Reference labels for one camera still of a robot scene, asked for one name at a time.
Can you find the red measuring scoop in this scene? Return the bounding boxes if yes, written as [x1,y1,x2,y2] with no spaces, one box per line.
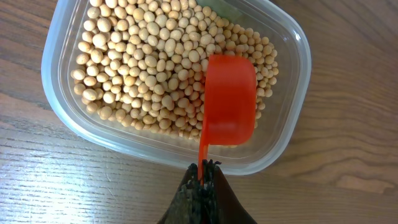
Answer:
[198,55,256,182]

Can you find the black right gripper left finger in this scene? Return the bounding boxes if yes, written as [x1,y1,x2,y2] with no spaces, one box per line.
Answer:
[158,164,202,224]

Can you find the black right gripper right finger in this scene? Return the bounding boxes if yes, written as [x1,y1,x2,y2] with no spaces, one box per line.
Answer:
[202,160,256,224]

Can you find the pile of soybeans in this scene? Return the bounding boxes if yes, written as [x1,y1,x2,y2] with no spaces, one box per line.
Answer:
[70,0,279,141]

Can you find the clear plastic container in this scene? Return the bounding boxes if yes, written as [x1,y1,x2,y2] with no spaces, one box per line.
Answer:
[41,0,312,175]

